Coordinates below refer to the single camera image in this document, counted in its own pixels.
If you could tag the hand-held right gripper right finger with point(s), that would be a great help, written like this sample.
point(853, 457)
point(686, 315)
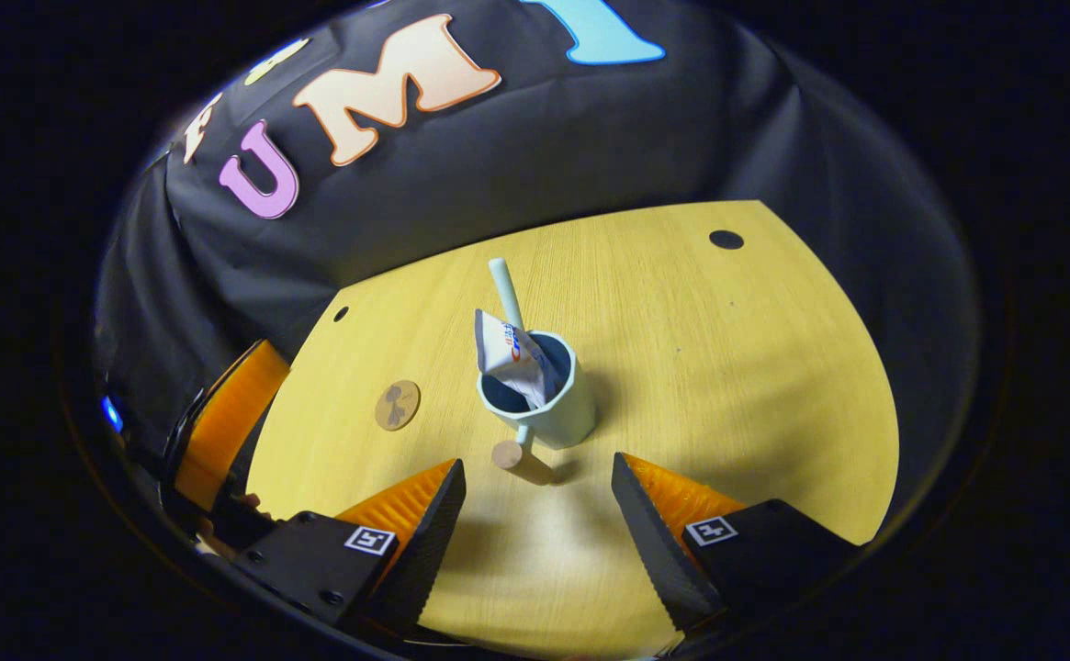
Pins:
point(658, 560)

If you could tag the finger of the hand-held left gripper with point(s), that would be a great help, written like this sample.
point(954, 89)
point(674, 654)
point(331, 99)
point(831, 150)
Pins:
point(231, 413)

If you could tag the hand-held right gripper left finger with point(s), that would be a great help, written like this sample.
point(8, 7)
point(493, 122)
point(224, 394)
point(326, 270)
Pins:
point(429, 560)

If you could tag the round cork coaster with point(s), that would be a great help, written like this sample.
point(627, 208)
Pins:
point(397, 405)

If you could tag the pale blue cup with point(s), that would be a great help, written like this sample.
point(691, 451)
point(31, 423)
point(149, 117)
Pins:
point(571, 413)

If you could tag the white toothpaste tube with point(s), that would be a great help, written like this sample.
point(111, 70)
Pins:
point(507, 358)

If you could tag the pale blue toothbrush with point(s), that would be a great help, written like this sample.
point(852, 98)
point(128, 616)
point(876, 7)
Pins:
point(505, 289)

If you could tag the wooden desktop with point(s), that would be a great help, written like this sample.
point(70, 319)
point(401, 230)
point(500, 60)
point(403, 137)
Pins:
point(727, 386)

